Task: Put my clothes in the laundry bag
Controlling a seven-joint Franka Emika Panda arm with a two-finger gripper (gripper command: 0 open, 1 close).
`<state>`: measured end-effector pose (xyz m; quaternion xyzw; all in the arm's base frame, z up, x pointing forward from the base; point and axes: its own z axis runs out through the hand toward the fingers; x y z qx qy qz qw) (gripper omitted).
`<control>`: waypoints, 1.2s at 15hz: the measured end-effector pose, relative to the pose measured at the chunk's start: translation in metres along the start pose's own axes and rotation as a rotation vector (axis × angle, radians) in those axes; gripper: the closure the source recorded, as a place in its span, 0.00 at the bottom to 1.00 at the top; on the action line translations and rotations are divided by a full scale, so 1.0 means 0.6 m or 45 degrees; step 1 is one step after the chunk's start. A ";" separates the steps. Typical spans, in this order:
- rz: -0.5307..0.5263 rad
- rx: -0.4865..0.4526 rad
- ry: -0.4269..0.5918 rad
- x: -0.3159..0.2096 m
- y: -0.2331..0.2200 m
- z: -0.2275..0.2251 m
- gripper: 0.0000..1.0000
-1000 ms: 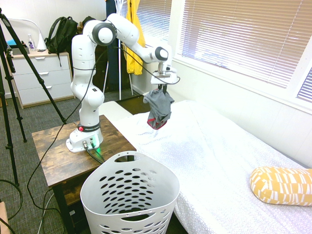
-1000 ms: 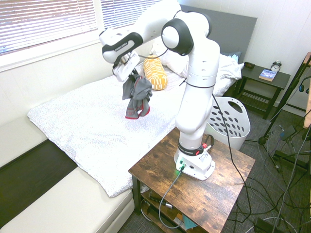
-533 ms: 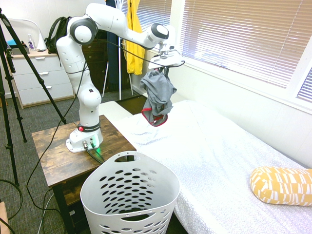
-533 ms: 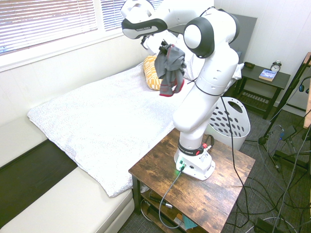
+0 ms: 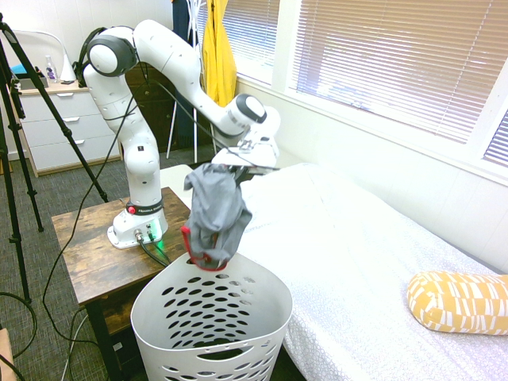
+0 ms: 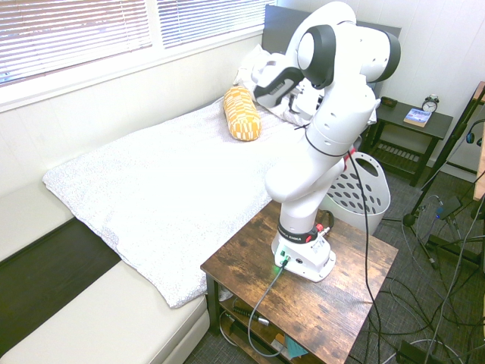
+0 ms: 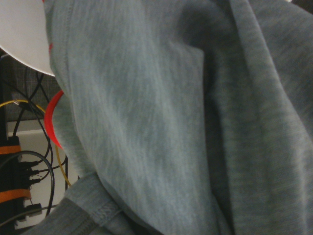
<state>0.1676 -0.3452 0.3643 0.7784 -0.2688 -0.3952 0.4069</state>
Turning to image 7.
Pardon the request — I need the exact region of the white perforated laundry basket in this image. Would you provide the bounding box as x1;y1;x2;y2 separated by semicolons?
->
0;0;55;77

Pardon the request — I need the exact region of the grey black looped cable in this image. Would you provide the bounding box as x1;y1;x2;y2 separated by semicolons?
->
0;150;56;229

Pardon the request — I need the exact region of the grey garment with red trim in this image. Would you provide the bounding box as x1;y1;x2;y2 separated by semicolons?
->
21;0;313;235

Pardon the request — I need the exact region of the black box with orange tape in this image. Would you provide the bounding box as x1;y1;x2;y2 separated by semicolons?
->
0;136;33;231

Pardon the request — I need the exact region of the yellow cable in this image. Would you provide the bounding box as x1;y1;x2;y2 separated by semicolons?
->
0;99;72;188

